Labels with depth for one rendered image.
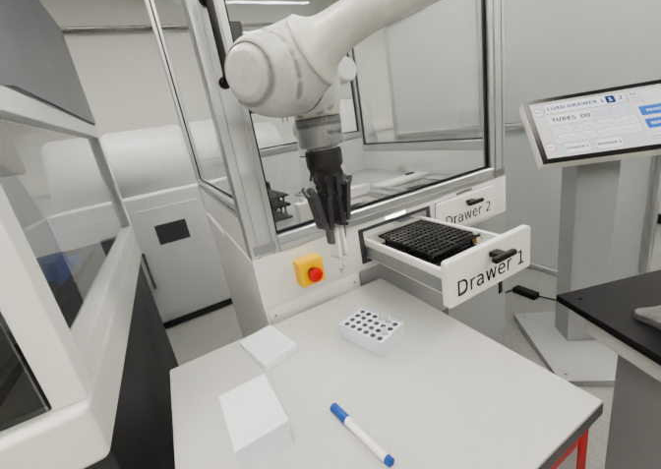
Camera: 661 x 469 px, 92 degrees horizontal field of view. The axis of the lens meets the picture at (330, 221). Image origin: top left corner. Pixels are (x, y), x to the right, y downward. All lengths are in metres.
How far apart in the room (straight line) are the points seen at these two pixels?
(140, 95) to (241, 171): 3.32
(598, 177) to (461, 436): 1.34
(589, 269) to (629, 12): 1.26
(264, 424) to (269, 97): 0.49
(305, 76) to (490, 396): 0.59
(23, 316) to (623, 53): 2.42
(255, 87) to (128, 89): 3.67
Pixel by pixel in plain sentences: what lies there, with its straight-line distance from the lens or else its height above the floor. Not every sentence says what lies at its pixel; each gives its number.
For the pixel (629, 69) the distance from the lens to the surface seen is 2.31.
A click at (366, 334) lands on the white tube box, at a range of 0.74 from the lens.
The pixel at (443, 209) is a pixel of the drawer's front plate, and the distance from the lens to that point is 1.15.
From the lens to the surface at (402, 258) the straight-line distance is 0.85.
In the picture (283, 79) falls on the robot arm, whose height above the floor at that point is 1.31.
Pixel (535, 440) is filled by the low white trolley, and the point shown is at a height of 0.76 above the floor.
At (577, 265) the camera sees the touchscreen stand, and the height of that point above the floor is 0.45.
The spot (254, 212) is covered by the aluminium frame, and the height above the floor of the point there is 1.07.
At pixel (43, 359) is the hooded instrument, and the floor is 0.99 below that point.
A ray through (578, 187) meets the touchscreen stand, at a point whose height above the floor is 0.82.
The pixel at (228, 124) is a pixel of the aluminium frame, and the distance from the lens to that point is 0.80.
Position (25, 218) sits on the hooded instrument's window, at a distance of 0.72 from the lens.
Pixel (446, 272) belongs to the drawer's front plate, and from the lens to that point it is 0.72.
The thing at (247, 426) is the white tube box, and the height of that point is 0.81.
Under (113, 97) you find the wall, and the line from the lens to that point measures 4.08.
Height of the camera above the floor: 1.24
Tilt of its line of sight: 17 degrees down
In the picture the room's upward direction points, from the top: 10 degrees counter-clockwise
